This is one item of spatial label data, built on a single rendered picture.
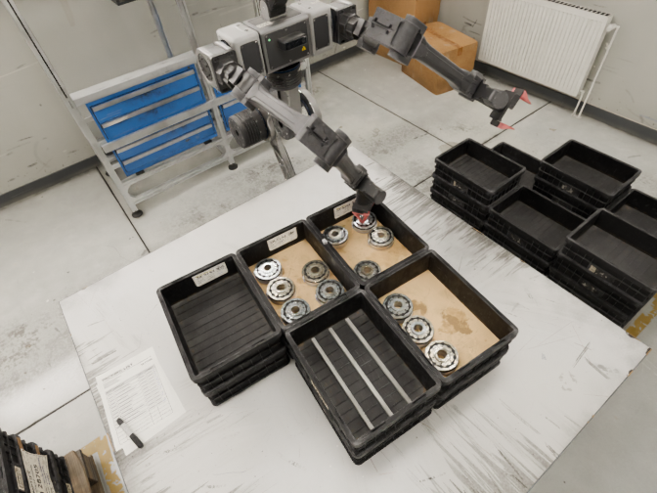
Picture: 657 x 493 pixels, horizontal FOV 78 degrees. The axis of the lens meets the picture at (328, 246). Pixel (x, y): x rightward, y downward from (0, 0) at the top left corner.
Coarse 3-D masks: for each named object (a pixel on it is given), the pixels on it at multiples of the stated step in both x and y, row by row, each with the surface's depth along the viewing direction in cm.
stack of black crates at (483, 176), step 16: (464, 144) 239; (480, 144) 235; (448, 160) 238; (464, 160) 242; (480, 160) 240; (496, 160) 231; (512, 160) 223; (432, 176) 238; (448, 176) 229; (464, 176) 217; (480, 176) 232; (496, 176) 231; (512, 176) 214; (432, 192) 245; (448, 192) 235; (464, 192) 224; (480, 192) 215; (496, 192) 210; (448, 208) 242; (464, 208) 231; (480, 208) 221; (480, 224) 226
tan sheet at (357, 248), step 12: (348, 228) 166; (348, 240) 162; (360, 240) 162; (396, 240) 160; (348, 252) 158; (360, 252) 157; (372, 252) 157; (384, 252) 156; (396, 252) 156; (408, 252) 156; (348, 264) 154; (384, 264) 153
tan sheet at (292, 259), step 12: (288, 252) 160; (300, 252) 160; (312, 252) 159; (288, 264) 156; (300, 264) 156; (288, 276) 152; (300, 276) 152; (264, 288) 150; (300, 288) 149; (312, 288) 148; (312, 300) 145
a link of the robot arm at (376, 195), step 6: (366, 174) 147; (366, 180) 146; (348, 186) 147; (360, 186) 146; (366, 186) 145; (372, 186) 144; (366, 192) 145; (372, 192) 143; (378, 192) 143; (384, 192) 145; (372, 198) 145; (378, 198) 145; (384, 198) 147
